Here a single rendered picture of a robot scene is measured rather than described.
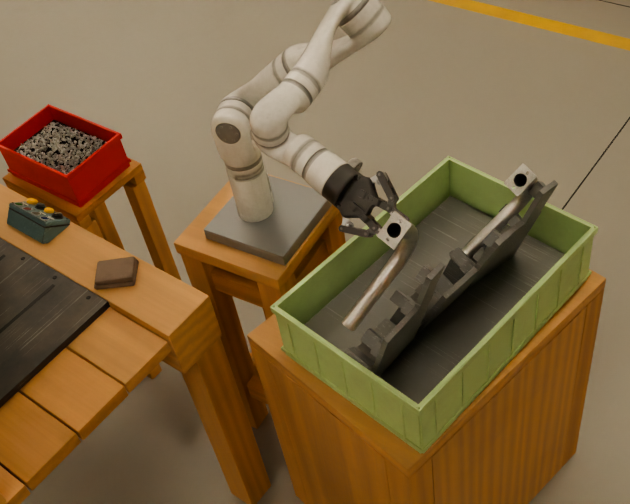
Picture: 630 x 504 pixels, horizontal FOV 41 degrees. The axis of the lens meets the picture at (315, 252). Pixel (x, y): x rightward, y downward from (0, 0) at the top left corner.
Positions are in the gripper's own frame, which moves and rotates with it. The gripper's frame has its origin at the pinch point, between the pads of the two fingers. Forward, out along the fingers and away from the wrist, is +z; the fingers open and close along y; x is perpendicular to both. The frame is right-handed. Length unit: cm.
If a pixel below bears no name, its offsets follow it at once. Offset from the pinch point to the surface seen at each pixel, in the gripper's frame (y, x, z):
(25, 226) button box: -65, 25, -87
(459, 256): -3.0, 33.7, 5.5
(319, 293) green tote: -29.6, 34.2, -15.2
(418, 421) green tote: -30.1, 15.8, 22.1
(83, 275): -62, 22, -63
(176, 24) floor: -37, 244, -237
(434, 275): -4.6, 10.9, 8.5
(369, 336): -25.4, 21.6, 3.0
